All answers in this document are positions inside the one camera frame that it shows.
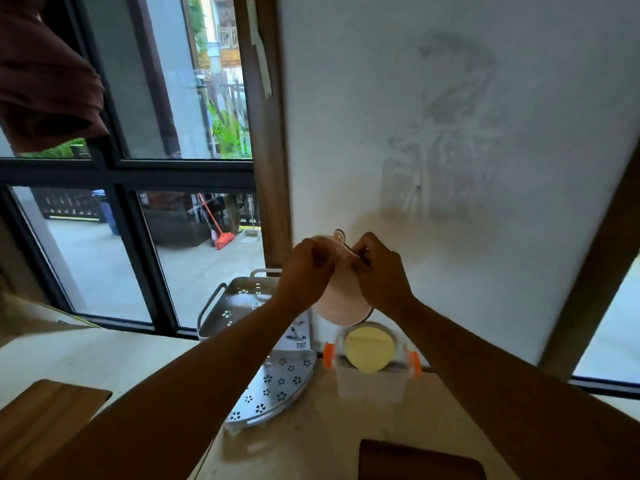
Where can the white paper leaflet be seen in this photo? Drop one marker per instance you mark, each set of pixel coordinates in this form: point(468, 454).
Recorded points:
point(299, 334)

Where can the person's right hand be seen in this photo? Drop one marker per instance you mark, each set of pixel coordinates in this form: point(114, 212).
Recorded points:
point(382, 279)

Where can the dark brown wooden board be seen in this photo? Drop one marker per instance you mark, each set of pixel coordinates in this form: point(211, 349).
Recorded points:
point(420, 462)

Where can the maroon cloth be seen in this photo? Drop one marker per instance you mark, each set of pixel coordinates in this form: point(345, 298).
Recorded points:
point(45, 79)

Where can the person's left fingers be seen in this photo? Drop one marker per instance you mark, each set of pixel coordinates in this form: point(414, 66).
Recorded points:
point(322, 254)

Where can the clear holder with orange clips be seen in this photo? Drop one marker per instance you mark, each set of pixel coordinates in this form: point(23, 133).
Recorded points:
point(372, 384)

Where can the round yellow adhesive disc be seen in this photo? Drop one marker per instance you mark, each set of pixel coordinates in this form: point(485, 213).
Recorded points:
point(369, 348)

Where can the person's right forearm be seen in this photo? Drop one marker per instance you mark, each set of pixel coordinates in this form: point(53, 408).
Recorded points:
point(500, 394)

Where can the brown wooden post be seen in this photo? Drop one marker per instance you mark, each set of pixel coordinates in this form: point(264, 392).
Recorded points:
point(270, 169)

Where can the light wooden cutting board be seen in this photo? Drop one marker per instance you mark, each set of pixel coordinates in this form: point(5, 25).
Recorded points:
point(40, 424)

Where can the person's left forearm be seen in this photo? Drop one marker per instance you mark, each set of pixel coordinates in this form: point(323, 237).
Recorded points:
point(190, 389)

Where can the black window frame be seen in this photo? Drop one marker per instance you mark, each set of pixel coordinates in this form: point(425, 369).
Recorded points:
point(125, 172)

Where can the brown slanted wooden beam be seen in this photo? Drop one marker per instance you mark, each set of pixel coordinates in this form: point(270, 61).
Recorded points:
point(595, 274)

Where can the cardboard box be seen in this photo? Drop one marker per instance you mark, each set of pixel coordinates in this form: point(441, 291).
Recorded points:
point(30, 314)

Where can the grey perforated metal corner shelf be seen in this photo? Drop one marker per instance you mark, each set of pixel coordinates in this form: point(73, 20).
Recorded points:
point(235, 304)
point(277, 384)

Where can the white tape strip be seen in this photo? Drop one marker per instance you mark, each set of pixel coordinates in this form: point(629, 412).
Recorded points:
point(260, 49)

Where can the person's left hand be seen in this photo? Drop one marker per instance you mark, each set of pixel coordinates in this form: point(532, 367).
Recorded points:
point(302, 274)

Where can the person's right fingers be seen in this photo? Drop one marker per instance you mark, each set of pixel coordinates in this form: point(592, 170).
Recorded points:
point(367, 252)

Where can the red broom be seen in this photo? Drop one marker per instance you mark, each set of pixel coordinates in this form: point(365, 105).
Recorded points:
point(220, 234)

